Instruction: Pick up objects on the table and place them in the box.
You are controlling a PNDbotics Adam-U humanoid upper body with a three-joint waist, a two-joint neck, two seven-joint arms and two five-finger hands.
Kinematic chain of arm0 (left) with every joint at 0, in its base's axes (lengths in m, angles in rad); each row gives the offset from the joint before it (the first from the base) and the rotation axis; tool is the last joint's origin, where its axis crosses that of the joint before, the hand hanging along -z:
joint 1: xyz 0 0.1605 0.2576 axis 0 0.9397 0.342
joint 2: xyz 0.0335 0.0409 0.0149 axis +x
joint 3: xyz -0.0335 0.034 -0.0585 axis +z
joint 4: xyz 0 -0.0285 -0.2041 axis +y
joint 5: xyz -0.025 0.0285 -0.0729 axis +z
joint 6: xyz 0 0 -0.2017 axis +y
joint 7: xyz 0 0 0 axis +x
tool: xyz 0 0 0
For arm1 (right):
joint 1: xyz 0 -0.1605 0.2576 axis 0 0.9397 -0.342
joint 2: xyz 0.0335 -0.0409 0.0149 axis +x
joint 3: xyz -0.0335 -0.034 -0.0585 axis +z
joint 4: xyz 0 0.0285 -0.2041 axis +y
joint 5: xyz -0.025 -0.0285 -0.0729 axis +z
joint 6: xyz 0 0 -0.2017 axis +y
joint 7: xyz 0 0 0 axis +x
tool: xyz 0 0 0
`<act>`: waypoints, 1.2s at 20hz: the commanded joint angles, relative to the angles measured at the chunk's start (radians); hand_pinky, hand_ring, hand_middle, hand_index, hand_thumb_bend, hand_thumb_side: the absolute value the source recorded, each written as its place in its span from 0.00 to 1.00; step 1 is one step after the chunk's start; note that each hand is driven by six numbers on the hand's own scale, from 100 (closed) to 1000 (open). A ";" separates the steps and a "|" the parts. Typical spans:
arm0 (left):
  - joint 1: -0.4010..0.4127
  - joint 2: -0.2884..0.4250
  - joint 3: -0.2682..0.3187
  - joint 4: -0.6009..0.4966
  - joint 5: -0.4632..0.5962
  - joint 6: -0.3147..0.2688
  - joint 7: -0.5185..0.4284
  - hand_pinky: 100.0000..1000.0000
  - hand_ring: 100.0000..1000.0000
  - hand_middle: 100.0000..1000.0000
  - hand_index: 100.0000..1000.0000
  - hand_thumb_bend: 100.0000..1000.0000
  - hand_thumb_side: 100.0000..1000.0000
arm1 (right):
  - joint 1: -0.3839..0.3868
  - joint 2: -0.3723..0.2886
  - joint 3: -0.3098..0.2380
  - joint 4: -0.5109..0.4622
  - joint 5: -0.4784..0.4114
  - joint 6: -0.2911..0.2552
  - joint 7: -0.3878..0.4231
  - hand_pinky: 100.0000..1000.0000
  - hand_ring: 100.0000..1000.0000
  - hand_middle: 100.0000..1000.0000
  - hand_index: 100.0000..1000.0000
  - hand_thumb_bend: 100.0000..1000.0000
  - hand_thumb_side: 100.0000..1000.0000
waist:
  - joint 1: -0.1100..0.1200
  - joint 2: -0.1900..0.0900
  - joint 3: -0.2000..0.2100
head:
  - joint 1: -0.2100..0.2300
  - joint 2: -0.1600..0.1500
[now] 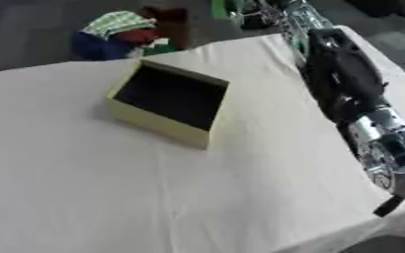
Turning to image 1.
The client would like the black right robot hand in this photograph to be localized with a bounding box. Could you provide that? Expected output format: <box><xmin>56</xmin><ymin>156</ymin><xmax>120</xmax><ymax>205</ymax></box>
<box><xmin>299</xmin><ymin>27</ymin><xmax>391</xmax><ymax>124</ymax></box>

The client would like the tan cardboard box black inside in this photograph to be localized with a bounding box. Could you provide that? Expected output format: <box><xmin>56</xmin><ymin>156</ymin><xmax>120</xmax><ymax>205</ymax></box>
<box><xmin>106</xmin><ymin>58</ymin><xmax>232</xmax><ymax>151</ymax></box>

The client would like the brown chair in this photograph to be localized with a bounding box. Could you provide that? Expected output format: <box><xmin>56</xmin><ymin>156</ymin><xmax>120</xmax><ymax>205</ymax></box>
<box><xmin>138</xmin><ymin>5</ymin><xmax>195</xmax><ymax>51</ymax></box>

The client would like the red cloth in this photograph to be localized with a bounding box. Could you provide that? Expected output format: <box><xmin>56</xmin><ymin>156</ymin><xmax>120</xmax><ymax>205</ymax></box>
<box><xmin>116</xmin><ymin>28</ymin><xmax>161</xmax><ymax>46</ymax></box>

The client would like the green white checked cloth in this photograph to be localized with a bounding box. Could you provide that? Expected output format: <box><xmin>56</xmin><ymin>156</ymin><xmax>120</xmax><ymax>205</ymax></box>
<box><xmin>79</xmin><ymin>10</ymin><xmax>160</xmax><ymax>42</ymax></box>

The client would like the blue cloth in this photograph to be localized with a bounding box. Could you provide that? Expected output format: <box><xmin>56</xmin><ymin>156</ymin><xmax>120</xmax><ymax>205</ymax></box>
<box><xmin>69</xmin><ymin>30</ymin><xmax>146</xmax><ymax>62</ymax></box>

